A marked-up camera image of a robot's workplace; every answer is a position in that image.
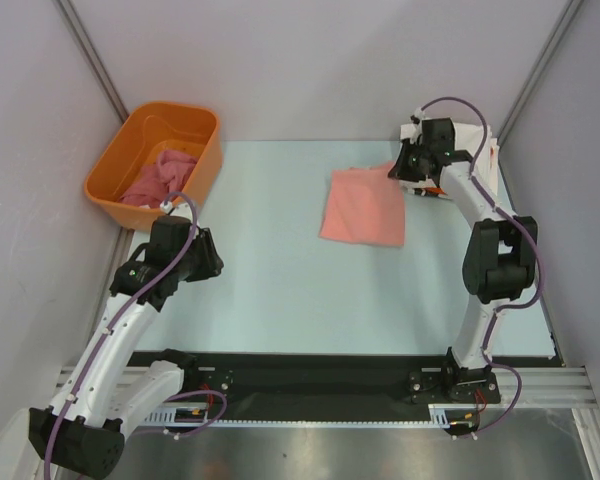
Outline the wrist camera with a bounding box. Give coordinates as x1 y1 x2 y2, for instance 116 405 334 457
144 203 196 268
417 118 455 152

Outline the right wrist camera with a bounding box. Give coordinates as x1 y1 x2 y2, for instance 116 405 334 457
417 118 455 152

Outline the aluminium frame rail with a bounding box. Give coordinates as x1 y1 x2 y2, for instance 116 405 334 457
54 366 598 409

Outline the dark pink t-shirt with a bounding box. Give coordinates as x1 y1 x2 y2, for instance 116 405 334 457
119 149 198 208

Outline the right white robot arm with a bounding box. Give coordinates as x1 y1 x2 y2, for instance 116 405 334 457
389 139 537 401

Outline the light pink t-shirt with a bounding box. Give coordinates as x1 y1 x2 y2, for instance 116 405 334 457
319 162 406 247

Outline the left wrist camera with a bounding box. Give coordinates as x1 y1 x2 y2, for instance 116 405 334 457
144 203 196 268

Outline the orange plastic basket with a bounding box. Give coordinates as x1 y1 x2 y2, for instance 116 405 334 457
84 101 223 232

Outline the white slotted cable duct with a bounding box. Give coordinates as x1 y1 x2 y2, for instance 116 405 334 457
141 405 478 432

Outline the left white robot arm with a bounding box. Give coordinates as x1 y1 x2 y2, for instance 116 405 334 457
28 223 228 479

